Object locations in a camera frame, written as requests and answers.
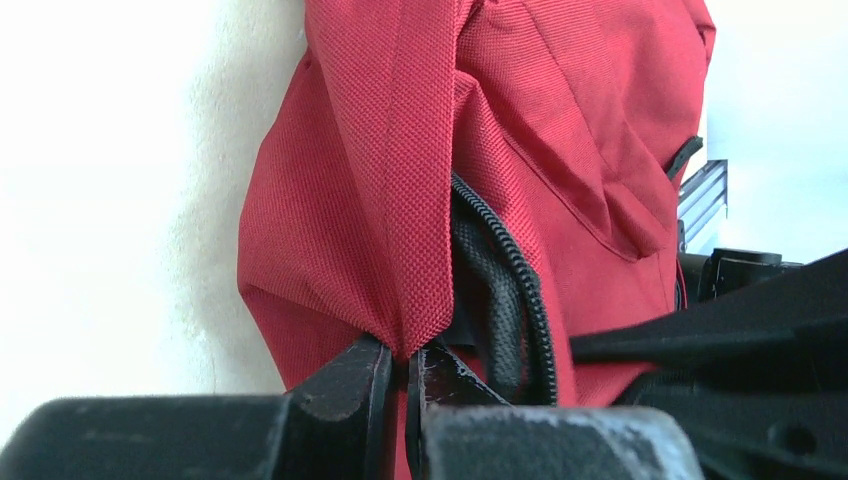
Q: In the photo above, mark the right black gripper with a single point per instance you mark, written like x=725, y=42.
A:
x=754, y=371

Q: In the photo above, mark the red student backpack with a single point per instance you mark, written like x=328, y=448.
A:
x=567, y=117

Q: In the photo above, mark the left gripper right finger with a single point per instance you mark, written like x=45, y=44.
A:
x=458, y=428

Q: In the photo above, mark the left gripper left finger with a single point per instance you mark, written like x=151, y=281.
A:
x=329, y=427

